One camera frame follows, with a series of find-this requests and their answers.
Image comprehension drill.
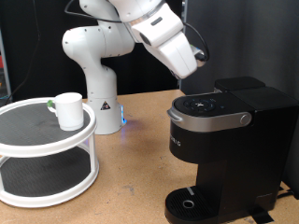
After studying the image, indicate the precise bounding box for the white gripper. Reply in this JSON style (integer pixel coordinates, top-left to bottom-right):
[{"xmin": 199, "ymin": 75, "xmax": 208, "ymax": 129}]
[{"xmin": 151, "ymin": 30, "xmax": 199, "ymax": 80}]

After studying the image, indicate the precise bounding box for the black Keurig coffee machine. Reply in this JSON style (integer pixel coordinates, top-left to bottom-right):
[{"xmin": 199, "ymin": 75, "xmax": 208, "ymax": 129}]
[{"xmin": 164, "ymin": 76, "xmax": 299, "ymax": 224}]

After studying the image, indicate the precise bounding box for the grey curtain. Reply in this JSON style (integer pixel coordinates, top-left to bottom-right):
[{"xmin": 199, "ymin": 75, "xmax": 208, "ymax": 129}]
[{"xmin": 180, "ymin": 0, "xmax": 299, "ymax": 200}]

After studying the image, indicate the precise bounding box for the white mug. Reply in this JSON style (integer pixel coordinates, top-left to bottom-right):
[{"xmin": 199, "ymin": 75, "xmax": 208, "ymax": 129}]
[{"xmin": 46, "ymin": 91, "xmax": 84, "ymax": 132}]

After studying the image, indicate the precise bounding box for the black curtain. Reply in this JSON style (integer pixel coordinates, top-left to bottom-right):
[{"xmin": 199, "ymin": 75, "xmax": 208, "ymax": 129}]
[{"xmin": 0, "ymin": 0, "xmax": 183, "ymax": 101}]

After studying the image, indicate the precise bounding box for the white two-tier turntable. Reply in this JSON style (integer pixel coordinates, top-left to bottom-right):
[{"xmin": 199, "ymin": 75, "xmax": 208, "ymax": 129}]
[{"xmin": 0, "ymin": 97, "xmax": 100, "ymax": 208}]

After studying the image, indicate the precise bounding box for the black tape strip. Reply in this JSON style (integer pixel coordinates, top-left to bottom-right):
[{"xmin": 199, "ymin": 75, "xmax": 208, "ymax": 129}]
[{"xmin": 249, "ymin": 207, "xmax": 275, "ymax": 224}]

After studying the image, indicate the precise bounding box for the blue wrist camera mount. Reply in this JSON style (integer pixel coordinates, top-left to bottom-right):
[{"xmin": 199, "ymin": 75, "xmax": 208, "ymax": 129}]
[{"xmin": 189, "ymin": 43, "xmax": 208, "ymax": 68}]

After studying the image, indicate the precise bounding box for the metal frame post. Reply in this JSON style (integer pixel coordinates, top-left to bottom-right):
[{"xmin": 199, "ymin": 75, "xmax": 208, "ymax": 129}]
[{"xmin": 178, "ymin": 0, "xmax": 189, "ymax": 91}]

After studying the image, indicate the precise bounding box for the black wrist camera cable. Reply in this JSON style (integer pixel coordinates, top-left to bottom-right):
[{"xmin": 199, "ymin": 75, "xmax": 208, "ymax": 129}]
[{"xmin": 64, "ymin": 0, "xmax": 210, "ymax": 63}]

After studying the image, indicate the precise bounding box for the hanging black cable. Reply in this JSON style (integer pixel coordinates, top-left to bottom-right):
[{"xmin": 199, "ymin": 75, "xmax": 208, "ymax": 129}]
[{"xmin": 7, "ymin": 0, "xmax": 43, "ymax": 102}]

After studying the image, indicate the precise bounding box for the black power cord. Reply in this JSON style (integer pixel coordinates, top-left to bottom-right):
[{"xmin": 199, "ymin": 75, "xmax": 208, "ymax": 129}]
[{"xmin": 275, "ymin": 187, "xmax": 295, "ymax": 200}]

